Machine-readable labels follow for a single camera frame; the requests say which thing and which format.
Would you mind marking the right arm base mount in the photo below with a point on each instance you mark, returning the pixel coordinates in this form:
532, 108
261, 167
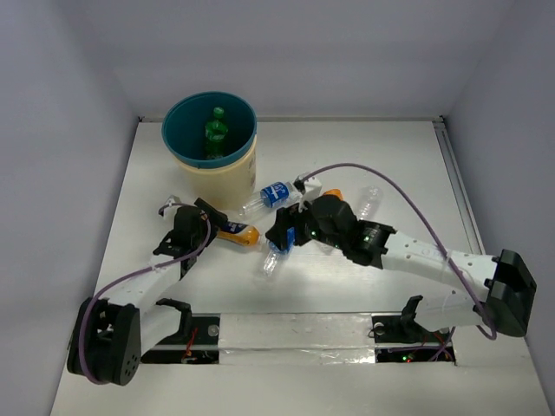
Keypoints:
395, 343

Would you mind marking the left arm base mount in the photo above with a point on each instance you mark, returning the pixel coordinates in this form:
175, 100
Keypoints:
199, 347

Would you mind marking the small orange bottle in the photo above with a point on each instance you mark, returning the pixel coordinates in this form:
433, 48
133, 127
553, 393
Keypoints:
334, 193

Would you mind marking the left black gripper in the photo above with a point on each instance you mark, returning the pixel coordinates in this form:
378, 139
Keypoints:
210, 212

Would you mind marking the silver tape strip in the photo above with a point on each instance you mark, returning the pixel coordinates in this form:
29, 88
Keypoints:
295, 339

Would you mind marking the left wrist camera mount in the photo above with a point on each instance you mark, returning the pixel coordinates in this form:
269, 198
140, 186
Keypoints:
171, 202

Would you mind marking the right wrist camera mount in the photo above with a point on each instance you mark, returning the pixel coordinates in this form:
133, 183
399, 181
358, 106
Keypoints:
310, 187

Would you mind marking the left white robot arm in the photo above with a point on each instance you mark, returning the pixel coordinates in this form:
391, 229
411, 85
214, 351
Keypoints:
116, 326

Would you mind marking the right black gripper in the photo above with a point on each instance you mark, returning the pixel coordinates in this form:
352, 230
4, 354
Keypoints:
286, 217

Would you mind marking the orange juice bottle blue label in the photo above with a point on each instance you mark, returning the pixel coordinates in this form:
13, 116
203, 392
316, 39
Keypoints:
245, 235

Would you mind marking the green plastic bottle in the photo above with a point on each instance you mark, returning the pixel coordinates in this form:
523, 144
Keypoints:
215, 135

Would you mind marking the teal and cream bin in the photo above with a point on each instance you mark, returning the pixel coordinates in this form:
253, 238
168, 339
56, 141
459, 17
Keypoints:
225, 183

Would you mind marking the clear crushed bottle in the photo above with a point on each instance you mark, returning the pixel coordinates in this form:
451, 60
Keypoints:
325, 247

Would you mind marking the clear bottle white cap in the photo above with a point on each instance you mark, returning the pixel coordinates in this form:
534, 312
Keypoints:
368, 203

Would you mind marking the blue label bottle near bin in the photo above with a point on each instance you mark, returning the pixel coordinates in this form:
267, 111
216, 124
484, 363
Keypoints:
268, 199

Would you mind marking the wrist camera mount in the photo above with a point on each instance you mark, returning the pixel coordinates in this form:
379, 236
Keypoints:
310, 187
171, 202

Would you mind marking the blue label water bottle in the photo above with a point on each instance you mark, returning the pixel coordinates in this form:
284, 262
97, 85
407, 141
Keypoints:
274, 256

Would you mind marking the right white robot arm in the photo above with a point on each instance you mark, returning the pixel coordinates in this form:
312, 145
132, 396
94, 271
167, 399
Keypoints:
497, 291

